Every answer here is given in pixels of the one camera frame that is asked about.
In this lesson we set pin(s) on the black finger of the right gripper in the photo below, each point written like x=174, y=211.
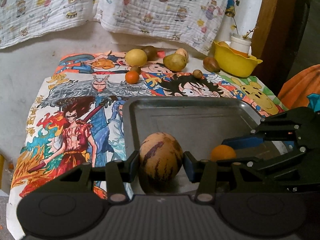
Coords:
x=275, y=167
x=285, y=134

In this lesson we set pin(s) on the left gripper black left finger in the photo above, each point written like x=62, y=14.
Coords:
x=115, y=173

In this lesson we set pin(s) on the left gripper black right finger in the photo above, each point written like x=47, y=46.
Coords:
x=207, y=174

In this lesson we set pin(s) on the small orange tangerine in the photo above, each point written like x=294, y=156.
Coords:
x=222, y=152
x=132, y=77

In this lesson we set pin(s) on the striped tan pepino melon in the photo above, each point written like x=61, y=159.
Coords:
x=160, y=157

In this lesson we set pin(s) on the dark brown round fruit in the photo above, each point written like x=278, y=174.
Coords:
x=151, y=52

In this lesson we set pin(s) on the orange cushion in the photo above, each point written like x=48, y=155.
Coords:
x=302, y=90

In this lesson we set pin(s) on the metal baking tray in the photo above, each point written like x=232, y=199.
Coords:
x=198, y=123

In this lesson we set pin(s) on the colourful anime poster mat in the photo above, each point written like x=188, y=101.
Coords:
x=77, y=115

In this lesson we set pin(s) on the yellow plastic bowl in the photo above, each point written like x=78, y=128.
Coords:
x=235, y=64

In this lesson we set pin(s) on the brown avocado fruit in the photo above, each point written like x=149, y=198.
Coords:
x=211, y=65

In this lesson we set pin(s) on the white cup with twig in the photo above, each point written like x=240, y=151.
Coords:
x=241, y=43

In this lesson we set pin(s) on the small brown round fruit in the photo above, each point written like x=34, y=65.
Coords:
x=198, y=74

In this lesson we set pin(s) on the green yellow pear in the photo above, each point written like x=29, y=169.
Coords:
x=175, y=62

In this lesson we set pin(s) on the small striped tan melon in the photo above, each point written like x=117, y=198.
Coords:
x=183, y=52

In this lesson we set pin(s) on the small brown kiwi fruit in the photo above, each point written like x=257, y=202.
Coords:
x=136, y=69

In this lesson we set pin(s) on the round yellow pear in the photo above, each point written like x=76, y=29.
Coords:
x=136, y=57

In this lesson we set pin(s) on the white printed muslin blanket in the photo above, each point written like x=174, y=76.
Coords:
x=192, y=22

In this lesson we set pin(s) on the brown wooden post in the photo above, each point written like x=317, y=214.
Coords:
x=273, y=23

